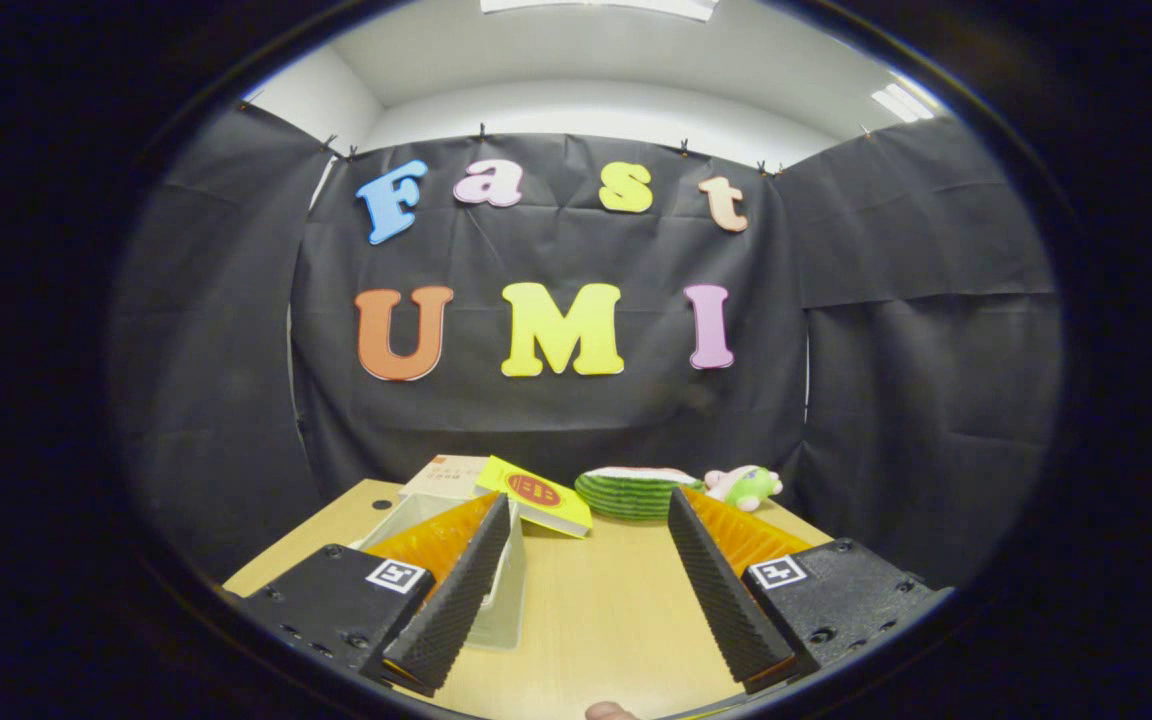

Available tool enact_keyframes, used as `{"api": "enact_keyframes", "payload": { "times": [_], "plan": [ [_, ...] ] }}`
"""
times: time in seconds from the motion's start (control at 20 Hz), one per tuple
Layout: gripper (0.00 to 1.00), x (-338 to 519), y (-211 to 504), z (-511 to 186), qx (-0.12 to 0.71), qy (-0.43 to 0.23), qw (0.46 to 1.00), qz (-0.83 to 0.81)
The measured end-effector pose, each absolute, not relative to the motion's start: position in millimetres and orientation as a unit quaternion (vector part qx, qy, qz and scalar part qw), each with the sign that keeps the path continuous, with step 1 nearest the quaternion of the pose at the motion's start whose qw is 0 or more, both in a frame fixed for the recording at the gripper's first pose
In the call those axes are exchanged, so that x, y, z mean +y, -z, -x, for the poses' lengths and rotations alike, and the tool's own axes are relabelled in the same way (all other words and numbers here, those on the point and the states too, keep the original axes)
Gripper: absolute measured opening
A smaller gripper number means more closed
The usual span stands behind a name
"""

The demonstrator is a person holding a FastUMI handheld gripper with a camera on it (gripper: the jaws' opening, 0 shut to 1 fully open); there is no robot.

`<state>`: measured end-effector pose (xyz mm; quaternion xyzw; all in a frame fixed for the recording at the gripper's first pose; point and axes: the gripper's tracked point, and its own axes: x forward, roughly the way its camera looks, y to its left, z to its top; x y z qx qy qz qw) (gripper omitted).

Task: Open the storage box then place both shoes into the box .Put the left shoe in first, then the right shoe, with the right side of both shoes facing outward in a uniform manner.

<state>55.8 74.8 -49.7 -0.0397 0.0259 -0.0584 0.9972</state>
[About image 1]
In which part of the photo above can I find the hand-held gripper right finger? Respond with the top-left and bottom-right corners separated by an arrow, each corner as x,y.
667,487 -> 955,696

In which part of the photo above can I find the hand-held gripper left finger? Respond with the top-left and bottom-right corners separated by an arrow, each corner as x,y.
236,492 -> 513,698

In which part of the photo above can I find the pale green fabric storage box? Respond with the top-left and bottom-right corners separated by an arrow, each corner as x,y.
356,492 -> 527,651

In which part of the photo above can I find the pink and green plush toy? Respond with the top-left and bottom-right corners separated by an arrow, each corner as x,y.
704,465 -> 785,512

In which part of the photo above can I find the beige book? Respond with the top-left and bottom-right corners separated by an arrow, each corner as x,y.
399,455 -> 492,501

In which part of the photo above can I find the yellow book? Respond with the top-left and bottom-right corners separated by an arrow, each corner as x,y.
474,455 -> 594,539

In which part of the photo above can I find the watermelon slice plush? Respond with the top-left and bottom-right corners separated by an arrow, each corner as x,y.
574,466 -> 705,521

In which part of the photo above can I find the small ceiling light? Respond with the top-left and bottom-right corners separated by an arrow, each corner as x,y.
871,80 -> 937,123

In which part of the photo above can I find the long ceiling light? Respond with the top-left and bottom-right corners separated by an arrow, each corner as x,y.
479,0 -> 720,23

